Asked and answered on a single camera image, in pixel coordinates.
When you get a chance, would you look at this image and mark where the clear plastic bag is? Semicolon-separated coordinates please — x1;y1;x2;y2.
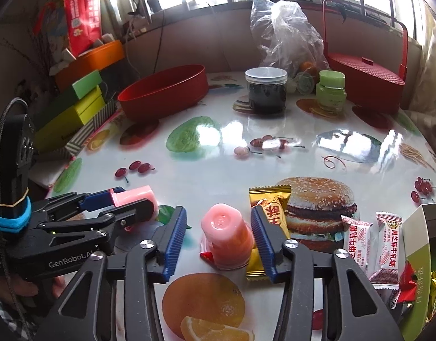
250;0;330;93

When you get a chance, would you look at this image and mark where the red foil candy packet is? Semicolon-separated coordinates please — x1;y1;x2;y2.
397;261;419;304

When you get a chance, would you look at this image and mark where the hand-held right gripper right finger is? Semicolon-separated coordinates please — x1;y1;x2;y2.
250;206;405;341

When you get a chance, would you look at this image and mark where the dark jar with clear lid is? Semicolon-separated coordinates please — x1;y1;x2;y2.
245;67;288;114

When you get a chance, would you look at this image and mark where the person's left forearm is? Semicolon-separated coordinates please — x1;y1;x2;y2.
0;291;41;341

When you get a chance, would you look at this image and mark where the red basket with handle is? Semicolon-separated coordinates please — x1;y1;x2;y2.
323;0;408;109

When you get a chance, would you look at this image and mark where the pink jelly cup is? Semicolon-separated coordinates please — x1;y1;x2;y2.
111;185;159;217
200;203;256;270

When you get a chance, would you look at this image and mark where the fruit printed tablecloth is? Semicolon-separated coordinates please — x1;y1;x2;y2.
26;71;436;341

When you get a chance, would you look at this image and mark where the red oval tray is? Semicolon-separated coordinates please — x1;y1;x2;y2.
117;65;209;121

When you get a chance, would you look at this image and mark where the white red candy packet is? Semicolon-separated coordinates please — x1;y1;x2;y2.
340;215;375;278
369;211;403;285

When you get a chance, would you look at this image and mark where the black braided cable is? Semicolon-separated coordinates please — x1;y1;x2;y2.
0;97;30;331

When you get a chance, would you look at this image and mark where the person's left hand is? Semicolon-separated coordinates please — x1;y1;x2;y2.
0;276;67;308

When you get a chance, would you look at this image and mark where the green lidded jar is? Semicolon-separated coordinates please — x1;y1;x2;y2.
316;70;347;112

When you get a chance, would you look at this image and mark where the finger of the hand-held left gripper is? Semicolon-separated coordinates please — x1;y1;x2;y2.
44;186;128;221
39;199;158;253

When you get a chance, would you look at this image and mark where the colourful illustrated bag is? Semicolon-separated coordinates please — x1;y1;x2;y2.
33;0;73;75

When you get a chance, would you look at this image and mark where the cream patterned curtain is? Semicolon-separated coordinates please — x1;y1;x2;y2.
406;0;436;171

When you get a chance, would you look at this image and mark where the yellow-green box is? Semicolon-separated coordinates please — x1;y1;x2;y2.
33;87;106;153

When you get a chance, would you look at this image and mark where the black wall cable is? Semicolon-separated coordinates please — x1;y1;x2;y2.
152;7;167;75

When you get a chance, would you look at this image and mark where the red printed bag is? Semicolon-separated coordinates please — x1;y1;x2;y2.
63;0;103;57

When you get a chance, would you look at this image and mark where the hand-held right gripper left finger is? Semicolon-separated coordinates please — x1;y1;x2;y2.
36;206;187;341

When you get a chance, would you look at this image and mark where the green cardboard box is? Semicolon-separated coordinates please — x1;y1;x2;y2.
399;204;436;341

